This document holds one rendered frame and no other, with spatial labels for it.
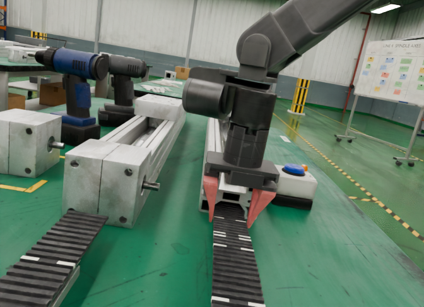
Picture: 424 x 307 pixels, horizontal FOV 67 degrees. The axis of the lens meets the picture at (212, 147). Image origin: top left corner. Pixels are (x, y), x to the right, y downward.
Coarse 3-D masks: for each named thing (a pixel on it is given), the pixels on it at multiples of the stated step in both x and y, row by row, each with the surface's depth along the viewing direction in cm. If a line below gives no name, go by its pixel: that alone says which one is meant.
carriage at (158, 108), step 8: (144, 96) 90; (152, 96) 93; (160, 96) 96; (136, 104) 82; (144, 104) 82; (152, 104) 82; (160, 104) 82; (168, 104) 82; (176, 104) 85; (136, 112) 82; (144, 112) 82; (152, 112) 82; (160, 112) 82; (168, 112) 82; (176, 112) 82; (152, 120) 84; (160, 120) 84; (168, 120) 83; (176, 120) 83
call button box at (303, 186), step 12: (288, 180) 61; (300, 180) 61; (312, 180) 62; (276, 192) 62; (288, 192) 62; (300, 192) 62; (312, 192) 62; (276, 204) 63; (288, 204) 63; (300, 204) 63
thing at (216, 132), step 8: (208, 120) 112; (216, 120) 96; (208, 128) 86; (216, 128) 83; (224, 128) 101; (208, 136) 73; (216, 136) 74; (224, 136) 89; (208, 144) 66; (216, 144) 66; (224, 144) 80; (224, 176) 60; (224, 184) 56; (200, 192) 61; (224, 192) 57; (232, 192) 53; (240, 192) 54; (248, 192) 53; (200, 200) 54; (216, 200) 54; (224, 200) 54; (232, 200) 54; (240, 200) 54; (248, 200) 55; (200, 208) 54; (208, 208) 55; (248, 208) 58
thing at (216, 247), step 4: (216, 244) 39; (220, 244) 39; (216, 248) 38; (220, 248) 38; (224, 248) 39; (228, 248) 39; (232, 248) 39; (236, 248) 39; (240, 248) 39; (244, 248) 40; (224, 252) 38; (228, 252) 38; (232, 252) 38; (236, 252) 38; (240, 252) 38; (244, 252) 39; (248, 252) 39; (252, 252) 39; (252, 256) 38
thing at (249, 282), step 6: (216, 270) 34; (216, 276) 33; (222, 276) 33; (228, 276) 33; (234, 276) 33; (240, 276) 33; (246, 276) 34; (222, 282) 32; (228, 282) 32; (234, 282) 32; (240, 282) 32; (246, 282) 33; (252, 282) 33; (258, 282) 33; (252, 288) 32; (258, 288) 32
